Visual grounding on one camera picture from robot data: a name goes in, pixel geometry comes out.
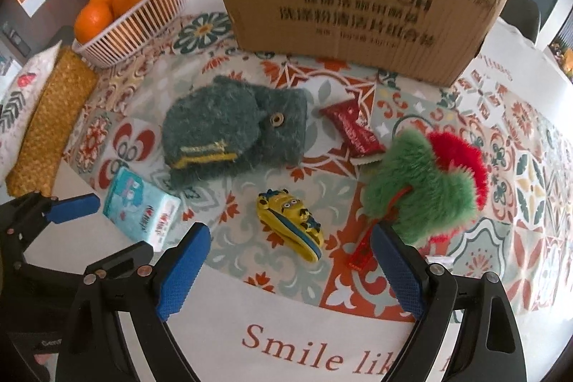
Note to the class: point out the white leaf print cushion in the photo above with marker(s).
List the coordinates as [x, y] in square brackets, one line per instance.
[22, 95]

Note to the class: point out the red snack packet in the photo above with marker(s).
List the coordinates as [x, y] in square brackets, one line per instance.
[353, 129]

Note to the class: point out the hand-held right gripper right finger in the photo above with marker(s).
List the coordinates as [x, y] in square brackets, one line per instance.
[398, 274]

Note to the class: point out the patterned tablecloth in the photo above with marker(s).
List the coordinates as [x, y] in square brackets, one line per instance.
[268, 319]

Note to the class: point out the small red packet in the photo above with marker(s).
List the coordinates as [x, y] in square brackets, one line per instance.
[360, 256]

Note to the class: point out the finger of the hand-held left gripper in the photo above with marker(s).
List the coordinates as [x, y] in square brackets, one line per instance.
[76, 206]

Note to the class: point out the dark chair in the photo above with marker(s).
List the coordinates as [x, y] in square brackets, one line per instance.
[521, 13]

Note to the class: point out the dark green fuzzy pouch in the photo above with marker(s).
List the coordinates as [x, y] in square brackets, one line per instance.
[215, 127]

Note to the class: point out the yellow cartoon figure toy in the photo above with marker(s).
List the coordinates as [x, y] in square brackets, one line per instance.
[291, 221]

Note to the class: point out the green and red plush toy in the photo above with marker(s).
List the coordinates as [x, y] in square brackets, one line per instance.
[416, 185]

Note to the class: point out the yellow woven mat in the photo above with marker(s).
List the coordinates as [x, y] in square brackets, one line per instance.
[49, 118]

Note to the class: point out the tissue pack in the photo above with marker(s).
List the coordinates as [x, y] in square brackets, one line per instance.
[134, 203]

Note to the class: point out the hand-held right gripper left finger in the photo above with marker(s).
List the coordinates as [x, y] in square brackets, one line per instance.
[183, 270]

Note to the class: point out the small white wrapper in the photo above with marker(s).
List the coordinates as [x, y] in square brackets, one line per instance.
[441, 260]

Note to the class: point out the white slatted basket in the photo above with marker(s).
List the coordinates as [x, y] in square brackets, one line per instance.
[134, 37]

